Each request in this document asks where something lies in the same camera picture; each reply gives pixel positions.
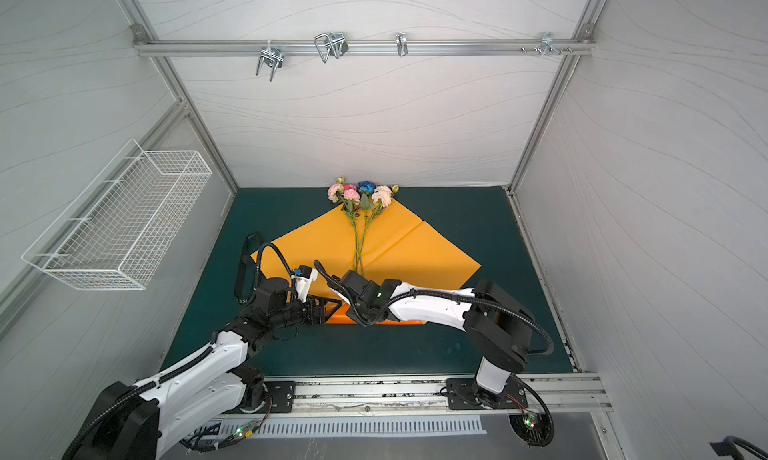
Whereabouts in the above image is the orange wrapping paper sheet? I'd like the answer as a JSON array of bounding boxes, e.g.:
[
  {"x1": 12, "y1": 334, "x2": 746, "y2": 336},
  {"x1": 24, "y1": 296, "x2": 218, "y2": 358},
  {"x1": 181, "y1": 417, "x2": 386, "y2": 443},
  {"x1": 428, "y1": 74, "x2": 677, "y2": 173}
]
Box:
[{"x1": 260, "y1": 191, "x2": 480, "y2": 329}]

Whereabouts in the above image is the peach fake flower spray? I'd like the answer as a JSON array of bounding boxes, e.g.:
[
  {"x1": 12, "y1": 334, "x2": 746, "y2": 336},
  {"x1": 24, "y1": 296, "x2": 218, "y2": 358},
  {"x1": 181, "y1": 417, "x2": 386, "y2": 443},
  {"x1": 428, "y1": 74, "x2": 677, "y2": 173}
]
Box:
[{"x1": 355, "y1": 185, "x2": 399, "y2": 275}]

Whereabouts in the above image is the blue fake rose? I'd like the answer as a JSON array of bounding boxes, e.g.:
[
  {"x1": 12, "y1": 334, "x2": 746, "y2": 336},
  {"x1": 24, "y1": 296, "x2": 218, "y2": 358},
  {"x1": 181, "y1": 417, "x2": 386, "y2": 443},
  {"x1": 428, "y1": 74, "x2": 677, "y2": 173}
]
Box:
[{"x1": 357, "y1": 181, "x2": 376, "y2": 215}]

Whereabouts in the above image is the pink fake flower spray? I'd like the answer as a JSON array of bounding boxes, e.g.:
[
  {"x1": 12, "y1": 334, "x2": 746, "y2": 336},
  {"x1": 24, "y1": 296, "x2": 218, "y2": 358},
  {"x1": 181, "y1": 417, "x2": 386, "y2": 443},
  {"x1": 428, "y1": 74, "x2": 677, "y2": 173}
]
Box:
[{"x1": 327, "y1": 178, "x2": 357, "y2": 214}]

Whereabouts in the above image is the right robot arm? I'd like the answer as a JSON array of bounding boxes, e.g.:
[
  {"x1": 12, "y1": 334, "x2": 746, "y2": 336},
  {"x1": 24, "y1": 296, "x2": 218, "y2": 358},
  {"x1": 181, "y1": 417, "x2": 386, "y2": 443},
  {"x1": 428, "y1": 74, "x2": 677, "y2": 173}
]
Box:
[{"x1": 327, "y1": 271, "x2": 555, "y2": 396}]

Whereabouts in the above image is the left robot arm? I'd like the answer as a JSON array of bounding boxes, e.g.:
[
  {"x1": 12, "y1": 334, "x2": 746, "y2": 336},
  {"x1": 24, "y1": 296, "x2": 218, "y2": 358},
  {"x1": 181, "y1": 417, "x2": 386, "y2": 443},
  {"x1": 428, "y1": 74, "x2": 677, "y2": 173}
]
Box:
[{"x1": 63, "y1": 269, "x2": 330, "y2": 459}]

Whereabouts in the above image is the white vent grille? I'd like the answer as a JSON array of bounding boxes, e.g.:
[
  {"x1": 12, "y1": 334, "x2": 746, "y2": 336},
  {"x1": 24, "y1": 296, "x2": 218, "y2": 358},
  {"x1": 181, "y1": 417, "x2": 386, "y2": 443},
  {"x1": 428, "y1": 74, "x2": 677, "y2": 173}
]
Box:
[{"x1": 248, "y1": 415, "x2": 487, "y2": 440}]

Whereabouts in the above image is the left metal u-bolt clamp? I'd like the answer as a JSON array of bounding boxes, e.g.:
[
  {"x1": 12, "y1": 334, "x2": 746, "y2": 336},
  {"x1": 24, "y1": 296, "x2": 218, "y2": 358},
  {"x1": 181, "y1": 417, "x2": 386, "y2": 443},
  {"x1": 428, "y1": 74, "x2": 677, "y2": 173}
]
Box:
[{"x1": 255, "y1": 44, "x2": 284, "y2": 82}]

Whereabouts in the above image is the metal u-bolt clamp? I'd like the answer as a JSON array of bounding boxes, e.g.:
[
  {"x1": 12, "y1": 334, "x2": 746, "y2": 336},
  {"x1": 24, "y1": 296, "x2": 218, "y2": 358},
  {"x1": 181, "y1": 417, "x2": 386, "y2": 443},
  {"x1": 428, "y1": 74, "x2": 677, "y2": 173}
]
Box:
[
  {"x1": 314, "y1": 32, "x2": 349, "y2": 64},
  {"x1": 255, "y1": 44, "x2": 284, "y2": 82}
]

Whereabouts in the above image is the middle metal u-bolt clamp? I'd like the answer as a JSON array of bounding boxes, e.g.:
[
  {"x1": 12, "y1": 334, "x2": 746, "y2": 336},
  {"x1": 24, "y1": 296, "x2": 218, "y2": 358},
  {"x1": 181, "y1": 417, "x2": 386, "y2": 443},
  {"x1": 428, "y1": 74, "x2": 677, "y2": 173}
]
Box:
[{"x1": 314, "y1": 32, "x2": 349, "y2": 64}]

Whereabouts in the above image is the aluminium top crossbar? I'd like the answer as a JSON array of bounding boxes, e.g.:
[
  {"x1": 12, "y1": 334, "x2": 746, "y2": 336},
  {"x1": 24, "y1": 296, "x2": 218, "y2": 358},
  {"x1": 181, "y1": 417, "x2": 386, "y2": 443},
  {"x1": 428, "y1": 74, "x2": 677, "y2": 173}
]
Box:
[{"x1": 134, "y1": 37, "x2": 597, "y2": 58}]

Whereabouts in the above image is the right metal bolt clamp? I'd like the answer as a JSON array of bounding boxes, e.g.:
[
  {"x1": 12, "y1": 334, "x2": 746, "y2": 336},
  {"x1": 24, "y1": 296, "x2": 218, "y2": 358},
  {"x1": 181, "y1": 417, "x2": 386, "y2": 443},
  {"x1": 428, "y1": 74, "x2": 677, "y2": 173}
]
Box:
[{"x1": 520, "y1": 33, "x2": 574, "y2": 57}]

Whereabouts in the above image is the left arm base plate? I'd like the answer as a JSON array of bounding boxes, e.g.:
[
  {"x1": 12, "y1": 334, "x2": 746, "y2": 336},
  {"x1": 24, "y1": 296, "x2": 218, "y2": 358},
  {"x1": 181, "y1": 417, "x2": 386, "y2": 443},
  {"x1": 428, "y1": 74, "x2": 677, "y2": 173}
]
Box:
[{"x1": 234, "y1": 381, "x2": 296, "y2": 415}]

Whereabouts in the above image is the aluminium front rail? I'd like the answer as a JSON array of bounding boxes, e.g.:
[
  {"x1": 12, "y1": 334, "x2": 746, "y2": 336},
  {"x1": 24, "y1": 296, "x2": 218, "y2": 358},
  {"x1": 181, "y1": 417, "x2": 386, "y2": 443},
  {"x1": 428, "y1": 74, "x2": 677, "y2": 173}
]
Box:
[{"x1": 113, "y1": 372, "x2": 614, "y2": 422}]

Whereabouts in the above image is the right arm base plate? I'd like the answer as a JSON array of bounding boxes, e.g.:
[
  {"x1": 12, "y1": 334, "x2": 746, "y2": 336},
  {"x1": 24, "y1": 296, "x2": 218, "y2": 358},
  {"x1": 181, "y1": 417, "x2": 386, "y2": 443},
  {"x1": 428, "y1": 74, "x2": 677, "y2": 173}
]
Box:
[{"x1": 439, "y1": 376, "x2": 528, "y2": 411}]

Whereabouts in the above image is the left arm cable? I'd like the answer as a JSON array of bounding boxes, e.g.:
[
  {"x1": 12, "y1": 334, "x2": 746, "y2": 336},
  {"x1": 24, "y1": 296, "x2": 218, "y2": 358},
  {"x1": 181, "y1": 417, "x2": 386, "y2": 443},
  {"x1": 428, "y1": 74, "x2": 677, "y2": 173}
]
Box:
[{"x1": 179, "y1": 393, "x2": 274, "y2": 453}]

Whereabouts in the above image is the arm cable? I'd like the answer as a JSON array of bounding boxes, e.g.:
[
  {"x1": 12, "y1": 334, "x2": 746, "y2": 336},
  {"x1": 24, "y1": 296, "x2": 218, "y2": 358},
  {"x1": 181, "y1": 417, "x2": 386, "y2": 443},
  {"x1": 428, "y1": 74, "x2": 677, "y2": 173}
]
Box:
[
  {"x1": 506, "y1": 375, "x2": 554, "y2": 448},
  {"x1": 179, "y1": 393, "x2": 274, "y2": 453}
]

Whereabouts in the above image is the white wire basket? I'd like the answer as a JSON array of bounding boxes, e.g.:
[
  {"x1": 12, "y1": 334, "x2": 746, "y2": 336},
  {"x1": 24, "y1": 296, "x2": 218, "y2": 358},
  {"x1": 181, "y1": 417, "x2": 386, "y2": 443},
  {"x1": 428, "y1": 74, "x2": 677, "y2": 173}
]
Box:
[{"x1": 21, "y1": 140, "x2": 212, "y2": 291}]

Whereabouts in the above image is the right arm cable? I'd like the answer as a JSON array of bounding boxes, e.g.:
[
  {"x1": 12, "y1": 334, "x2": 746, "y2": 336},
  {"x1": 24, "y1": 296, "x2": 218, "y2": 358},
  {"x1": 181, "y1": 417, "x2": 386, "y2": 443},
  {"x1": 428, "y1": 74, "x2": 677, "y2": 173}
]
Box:
[{"x1": 506, "y1": 375, "x2": 554, "y2": 448}]

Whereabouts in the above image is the small metal bracket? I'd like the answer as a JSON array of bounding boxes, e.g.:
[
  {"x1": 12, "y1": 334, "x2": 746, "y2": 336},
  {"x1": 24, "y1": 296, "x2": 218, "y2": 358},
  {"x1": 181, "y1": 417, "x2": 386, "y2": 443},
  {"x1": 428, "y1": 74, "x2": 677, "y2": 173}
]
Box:
[{"x1": 395, "y1": 33, "x2": 408, "y2": 58}]

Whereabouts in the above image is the black cable bottom right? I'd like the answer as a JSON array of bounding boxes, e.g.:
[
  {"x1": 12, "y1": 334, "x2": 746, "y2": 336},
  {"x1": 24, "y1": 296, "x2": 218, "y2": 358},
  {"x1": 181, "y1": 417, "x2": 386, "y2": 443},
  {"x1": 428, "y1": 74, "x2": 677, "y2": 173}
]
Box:
[{"x1": 709, "y1": 435, "x2": 768, "y2": 460}]

